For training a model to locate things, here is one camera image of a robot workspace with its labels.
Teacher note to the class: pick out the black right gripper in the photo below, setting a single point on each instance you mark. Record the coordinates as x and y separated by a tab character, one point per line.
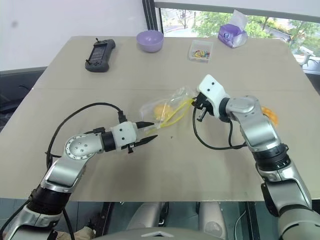
203	100

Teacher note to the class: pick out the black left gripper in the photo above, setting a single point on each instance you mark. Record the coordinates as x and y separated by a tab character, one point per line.
131	148

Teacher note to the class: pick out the clear plastic zip bag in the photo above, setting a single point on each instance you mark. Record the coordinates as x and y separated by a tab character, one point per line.
172	100

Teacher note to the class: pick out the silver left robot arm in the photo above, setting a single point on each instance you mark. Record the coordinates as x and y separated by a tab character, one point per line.
75	148

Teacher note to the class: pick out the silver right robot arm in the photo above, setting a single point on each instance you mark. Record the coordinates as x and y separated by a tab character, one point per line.
260	130

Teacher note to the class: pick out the orange round snack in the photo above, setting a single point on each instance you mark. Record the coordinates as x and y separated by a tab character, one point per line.
272	116
160	111

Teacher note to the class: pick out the clear box of coloured clips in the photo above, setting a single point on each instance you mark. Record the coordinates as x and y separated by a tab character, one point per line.
200	51

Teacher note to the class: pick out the purple tissue pack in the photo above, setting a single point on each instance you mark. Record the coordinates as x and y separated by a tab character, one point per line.
231	35

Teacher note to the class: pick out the grey rounded robot leg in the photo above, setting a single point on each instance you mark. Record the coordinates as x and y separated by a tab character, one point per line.
147	215
212	220

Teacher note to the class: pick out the purple plastic bowl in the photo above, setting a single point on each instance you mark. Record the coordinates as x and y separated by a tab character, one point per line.
150	41

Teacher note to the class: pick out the black handheld controller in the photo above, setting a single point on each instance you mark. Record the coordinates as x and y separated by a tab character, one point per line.
98	56

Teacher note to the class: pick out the grey robot torso top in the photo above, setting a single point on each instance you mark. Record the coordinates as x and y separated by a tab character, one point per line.
160	234

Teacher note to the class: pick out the brown rounded object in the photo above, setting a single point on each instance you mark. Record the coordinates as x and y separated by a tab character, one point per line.
80	233

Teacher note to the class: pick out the dark grey couch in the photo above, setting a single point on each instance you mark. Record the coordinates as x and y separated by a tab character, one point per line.
17	92

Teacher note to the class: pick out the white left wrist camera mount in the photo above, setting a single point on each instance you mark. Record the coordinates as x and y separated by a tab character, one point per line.
123	132

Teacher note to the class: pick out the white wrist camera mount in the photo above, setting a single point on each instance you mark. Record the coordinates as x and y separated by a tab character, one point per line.
212	87
123	132

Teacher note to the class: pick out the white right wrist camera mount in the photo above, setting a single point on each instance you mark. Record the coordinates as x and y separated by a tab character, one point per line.
212	87

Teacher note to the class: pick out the black table frame leg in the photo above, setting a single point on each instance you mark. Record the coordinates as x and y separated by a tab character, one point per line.
106	217
252	220

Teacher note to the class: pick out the dark window frame post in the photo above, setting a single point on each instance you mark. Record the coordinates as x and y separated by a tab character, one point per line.
151	15

